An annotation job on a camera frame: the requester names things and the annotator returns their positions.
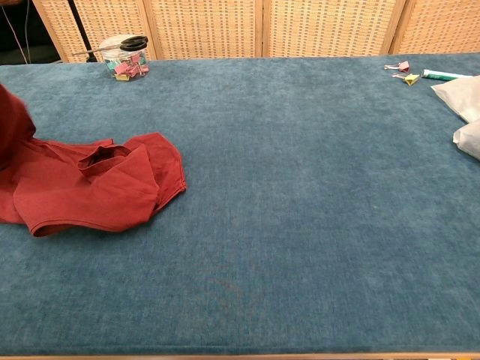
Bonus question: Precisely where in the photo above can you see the red t-shirt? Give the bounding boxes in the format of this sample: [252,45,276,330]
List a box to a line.
[0,82,188,238]

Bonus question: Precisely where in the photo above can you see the wicker folding screen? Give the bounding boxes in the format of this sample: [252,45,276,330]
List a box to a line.
[31,0,480,63]

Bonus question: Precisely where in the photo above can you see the blue table cloth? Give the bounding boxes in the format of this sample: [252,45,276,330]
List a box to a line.
[0,52,480,356]

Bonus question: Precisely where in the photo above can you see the pink clip inside jar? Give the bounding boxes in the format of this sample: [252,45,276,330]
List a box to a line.
[114,61,140,77]

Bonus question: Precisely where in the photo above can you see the clear plastic clip jar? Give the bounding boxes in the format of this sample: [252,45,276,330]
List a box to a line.
[99,34,150,82]

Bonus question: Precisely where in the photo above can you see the yellow binder clip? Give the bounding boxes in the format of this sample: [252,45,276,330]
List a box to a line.
[391,73,421,87]

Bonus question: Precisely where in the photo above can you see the black tripod stand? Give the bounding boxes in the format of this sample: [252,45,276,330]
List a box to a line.
[67,0,101,63]

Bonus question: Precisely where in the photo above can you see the white teal glue tube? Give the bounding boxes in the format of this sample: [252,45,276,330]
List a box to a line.
[421,68,474,81]

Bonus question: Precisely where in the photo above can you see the plain white plastic bag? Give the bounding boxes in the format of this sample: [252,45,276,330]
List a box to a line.
[452,119,480,162]

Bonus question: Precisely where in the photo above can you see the white bag with label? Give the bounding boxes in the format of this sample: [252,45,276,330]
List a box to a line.
[430,74,480,124]

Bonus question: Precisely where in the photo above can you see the black-handled scissors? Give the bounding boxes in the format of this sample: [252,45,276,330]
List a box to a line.
[71,35,149,57]

